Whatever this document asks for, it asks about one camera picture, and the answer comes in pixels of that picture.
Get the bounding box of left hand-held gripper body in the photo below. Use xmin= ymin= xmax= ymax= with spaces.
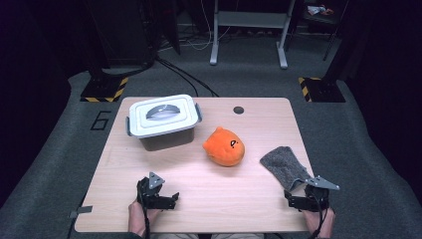
xmin=136 ymin=171 xmax=167 ymax=210

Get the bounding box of small colourful bundle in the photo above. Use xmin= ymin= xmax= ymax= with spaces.
xmin=307 ymin=4 xmax=334 ymax=17

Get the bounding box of dark side table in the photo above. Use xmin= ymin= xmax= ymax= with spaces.
xmin=297 ymin=0 xmax=349 ymax=63

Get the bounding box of right hand-held gripper cable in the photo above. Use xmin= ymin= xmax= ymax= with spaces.
xmin=308 ymin=195 xmax=330 ymax=239

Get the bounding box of hand-held gripper cable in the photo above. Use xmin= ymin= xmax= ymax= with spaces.
xmin=308 ymin=195 xmax=330 ymax=239
xmin=139 ymin=185 xmax=152 ymax=239

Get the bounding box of grey tape strip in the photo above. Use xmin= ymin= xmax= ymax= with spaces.
xmin=69 ymin=205 xmax=94 ymax=219

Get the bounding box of black hazard-striped stand base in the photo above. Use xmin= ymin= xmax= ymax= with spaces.
xmin=80 ymin=76 xmax=129 ymax=104
xmin=298 ymin=77 xmax=346 ymax=104

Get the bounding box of person's right hand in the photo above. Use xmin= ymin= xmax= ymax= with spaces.
xmin=303 ymin=206 xmax=336 ymax=239

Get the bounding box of white lid with grey handle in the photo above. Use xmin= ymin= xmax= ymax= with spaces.
xmin=128 ymin=94 xmax=201 ymax=139

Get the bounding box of left hand-held gripper cable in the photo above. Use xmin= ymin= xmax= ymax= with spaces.
xmin=139 ymin=185 xmax=152 ymax=239

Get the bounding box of black floor cable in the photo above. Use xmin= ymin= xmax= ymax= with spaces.
xmin=155 ymin=59 xmax=199 ymax=99
xmin=158 ymin=57 xmax=221 ymax=99

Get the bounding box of person's left hand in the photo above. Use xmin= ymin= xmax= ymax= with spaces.
xmin=128 ymin=198 xmax=159 ymax=238

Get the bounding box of white desk frame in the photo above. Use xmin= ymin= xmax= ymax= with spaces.
xmin=209 ymin=0 xmax=297 ymax=70

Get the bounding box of grey fluffy cloth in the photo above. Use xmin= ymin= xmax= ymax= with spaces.
xmin=259 ymin=145 xmax=314 ymax=193

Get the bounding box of orange plush toy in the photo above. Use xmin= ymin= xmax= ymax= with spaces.
xmin=202 ymin=125 xmax=247 ymax=167

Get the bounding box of white cable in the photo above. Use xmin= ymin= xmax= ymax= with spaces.
xmin=185 ymin=0 xmax=233 ymax=52

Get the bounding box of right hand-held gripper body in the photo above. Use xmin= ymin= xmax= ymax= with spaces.
xmin=304 ymin=174 xmax=341 ymax=213

